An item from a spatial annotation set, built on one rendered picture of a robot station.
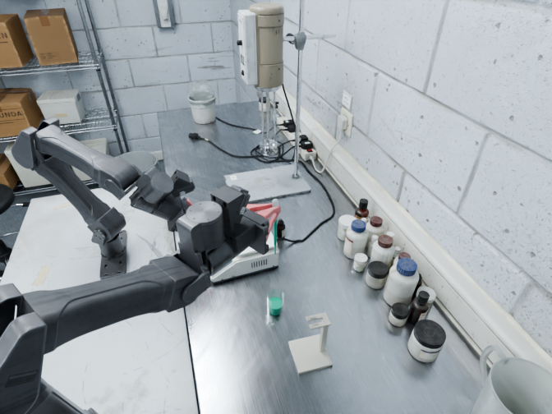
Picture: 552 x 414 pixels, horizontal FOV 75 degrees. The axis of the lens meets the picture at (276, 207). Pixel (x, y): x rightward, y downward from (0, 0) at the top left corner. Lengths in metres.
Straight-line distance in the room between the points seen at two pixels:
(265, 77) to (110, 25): 2.16
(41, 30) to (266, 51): 1.97
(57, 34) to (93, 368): 2.30
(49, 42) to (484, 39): 2.54
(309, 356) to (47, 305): 0.58
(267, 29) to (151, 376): 0.95
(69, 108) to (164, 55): 0.83
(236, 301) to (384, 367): 0.39
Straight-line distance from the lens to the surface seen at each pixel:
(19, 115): 3.05
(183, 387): 0.89
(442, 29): 1.00
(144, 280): 0.56
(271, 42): 1.16
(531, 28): 0.83
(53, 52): 2.93
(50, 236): 1.38
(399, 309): 0.97
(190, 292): 0.60
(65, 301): 0.51
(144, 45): 3.23
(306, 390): 0.87
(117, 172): 0.94
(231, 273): 1.02
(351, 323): 0.97
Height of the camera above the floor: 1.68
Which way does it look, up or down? 37 degrees down
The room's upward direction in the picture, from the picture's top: straight up
